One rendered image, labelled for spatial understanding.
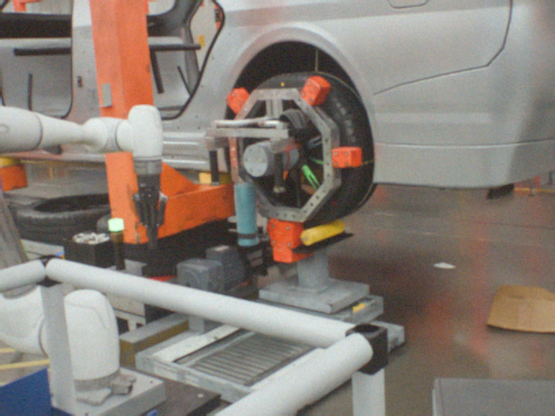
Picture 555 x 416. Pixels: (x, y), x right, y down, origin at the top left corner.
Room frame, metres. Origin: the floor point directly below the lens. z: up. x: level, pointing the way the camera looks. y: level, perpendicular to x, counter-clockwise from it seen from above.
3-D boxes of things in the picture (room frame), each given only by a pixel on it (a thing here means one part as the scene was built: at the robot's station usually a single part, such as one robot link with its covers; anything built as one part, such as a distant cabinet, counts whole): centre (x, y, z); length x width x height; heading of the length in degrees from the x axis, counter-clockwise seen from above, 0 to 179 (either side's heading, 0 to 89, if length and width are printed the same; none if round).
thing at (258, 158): (2.86, 0.00, 0.85); 0.21 x 0.14 x 0.14; 140
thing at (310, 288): (3.05, -0.16, 0.32); 0.40 x 0.30 x 0.28; 50
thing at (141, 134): (2.19, 0.39, 1.04); 0.13 x 0.11 x 0.16; 62
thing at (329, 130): (2.92, -0.05, 0.85); 0.54 x 0.07 x 0.54; 50
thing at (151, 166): (2.18, 0.38, 0.94); 0.09 x 0.09 x 0.06
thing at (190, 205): (3.22, 0.37, 0.69); 0.52 x 0.17 x 0.35; 140
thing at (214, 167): (2.85, 0.23, 0.83); 0.04 x 0.04 x 0.16
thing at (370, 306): (3.05, -0.16, 0.13); 0.50 x 0.36 x 0.10; 50
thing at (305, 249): (2.98, -0.18, 0.45); 0.34 x 0.16 x 0.01; 140
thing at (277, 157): (2.63, -0.03, 0.83); 0.04 x 0.04 x 0.16
